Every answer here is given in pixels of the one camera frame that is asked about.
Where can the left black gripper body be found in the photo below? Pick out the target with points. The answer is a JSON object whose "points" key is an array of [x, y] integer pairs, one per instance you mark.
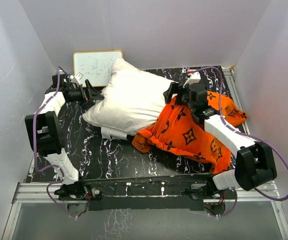
{"points": [[78, 95]]}

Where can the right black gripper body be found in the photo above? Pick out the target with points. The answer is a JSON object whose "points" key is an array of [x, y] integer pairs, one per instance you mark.
{"points": [[182, 93]]}

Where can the orange patterned pillowcase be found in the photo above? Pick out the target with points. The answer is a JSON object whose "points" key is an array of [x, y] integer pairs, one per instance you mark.
{"points": [[175, 131]]}

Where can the white pillow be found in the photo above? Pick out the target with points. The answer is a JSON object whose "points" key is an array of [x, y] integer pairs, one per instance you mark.
{"points": [[133, 100]]}

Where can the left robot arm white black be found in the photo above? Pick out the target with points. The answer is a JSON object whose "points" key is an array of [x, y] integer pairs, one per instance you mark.
{"points": [[46, 136]]}

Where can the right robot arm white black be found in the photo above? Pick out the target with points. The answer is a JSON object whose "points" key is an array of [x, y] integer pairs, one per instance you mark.
{"points": [[255, 164]]}

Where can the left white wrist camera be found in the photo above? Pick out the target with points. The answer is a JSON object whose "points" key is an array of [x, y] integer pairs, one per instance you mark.
{"points": [[76, 78]]}

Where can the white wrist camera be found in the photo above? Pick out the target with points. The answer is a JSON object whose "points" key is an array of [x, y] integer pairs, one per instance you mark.
{"points": [[193, 77], [76, 78]]}

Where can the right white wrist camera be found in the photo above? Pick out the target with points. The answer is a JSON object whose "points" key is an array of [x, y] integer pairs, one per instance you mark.
{"points": [[193, 77]]}

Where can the small whiteboard yellow frame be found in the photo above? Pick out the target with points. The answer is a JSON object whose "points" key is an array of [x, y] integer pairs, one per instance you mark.
{"points": [[95, 66]]}

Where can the aluminium frame rail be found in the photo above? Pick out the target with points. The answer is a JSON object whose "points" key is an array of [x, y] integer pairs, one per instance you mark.
{"points": [[34, 216]]}

